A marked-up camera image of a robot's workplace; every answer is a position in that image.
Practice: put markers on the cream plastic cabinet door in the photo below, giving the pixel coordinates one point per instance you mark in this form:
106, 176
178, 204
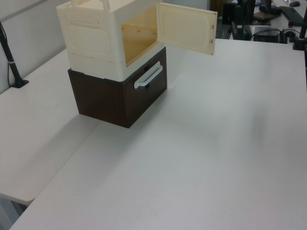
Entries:
184, 26

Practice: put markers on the dark brown drawer box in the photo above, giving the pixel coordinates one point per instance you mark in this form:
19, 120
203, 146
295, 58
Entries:
98, 95

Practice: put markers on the black computer case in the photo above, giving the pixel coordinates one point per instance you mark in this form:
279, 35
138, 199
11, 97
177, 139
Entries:
231, 13

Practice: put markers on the black electronics box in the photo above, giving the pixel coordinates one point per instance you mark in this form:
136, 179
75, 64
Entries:
266, 36

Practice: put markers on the brown wooden board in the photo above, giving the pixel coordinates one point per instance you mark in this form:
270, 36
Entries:
262, 15

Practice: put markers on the black monitor base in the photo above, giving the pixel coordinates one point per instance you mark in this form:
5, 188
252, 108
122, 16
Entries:
271, 9

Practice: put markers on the black device with yellow dot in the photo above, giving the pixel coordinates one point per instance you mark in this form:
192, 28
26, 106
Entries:
289, 32

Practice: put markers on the black table clamp with pole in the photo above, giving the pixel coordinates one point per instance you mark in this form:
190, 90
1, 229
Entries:
298, 44

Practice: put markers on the black computer keyboard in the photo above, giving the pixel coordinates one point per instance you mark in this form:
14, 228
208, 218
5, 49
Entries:
293, 15

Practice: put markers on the black computer mouse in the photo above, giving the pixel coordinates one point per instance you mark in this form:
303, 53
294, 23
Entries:
294, 3

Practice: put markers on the black camera stand pole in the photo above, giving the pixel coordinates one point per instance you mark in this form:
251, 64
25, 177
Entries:
9, 55

